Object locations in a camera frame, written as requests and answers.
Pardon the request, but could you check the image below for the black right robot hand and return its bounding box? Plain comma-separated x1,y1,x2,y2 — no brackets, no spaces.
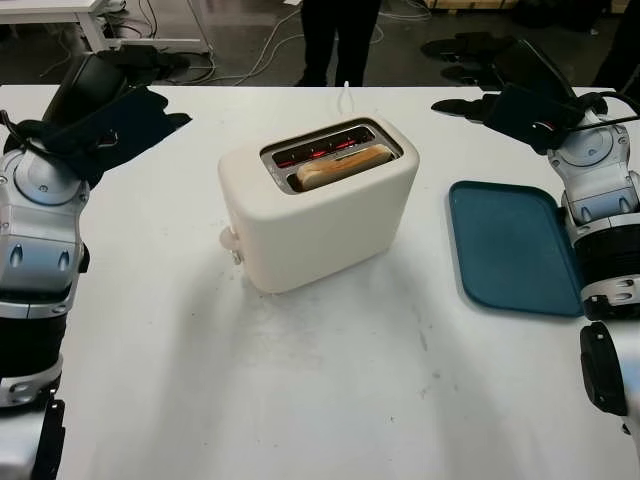
422,32,576,125

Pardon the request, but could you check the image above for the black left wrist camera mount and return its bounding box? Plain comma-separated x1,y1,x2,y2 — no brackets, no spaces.
4,117,146,189

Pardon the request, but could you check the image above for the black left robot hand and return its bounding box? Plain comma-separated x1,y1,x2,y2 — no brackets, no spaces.
42,42,194,151

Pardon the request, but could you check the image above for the cream two-slot toaster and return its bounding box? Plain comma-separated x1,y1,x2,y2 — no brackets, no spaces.
217,116,421,294

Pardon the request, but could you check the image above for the teal plastic tray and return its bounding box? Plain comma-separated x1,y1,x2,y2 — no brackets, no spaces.
448,179,586,319

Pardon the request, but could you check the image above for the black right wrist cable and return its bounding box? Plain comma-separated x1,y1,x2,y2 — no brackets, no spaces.
564,88,640,136

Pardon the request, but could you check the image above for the white floor cable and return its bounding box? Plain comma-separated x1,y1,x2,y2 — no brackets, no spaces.
164,29,311,86

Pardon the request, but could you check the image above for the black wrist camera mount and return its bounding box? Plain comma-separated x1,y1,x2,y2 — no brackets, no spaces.
4,117,146,189
492,84,584,154

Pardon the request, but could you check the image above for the white toaster power cord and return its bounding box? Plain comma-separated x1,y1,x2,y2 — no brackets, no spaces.
335,79,357,121

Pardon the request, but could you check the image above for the person in dark clothes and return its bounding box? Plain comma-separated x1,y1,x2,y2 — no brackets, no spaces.
594,0,640,94

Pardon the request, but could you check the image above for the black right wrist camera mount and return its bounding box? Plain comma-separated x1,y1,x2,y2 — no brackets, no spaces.
492,84,584,154

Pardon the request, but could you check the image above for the person in black trousers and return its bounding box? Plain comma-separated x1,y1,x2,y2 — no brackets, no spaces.
299,0,381,87

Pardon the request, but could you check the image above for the white desk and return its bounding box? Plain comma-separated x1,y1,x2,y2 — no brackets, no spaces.
0,0,214,54

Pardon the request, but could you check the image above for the slice of toast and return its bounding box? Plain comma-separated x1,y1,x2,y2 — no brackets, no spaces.
294,144,395,192

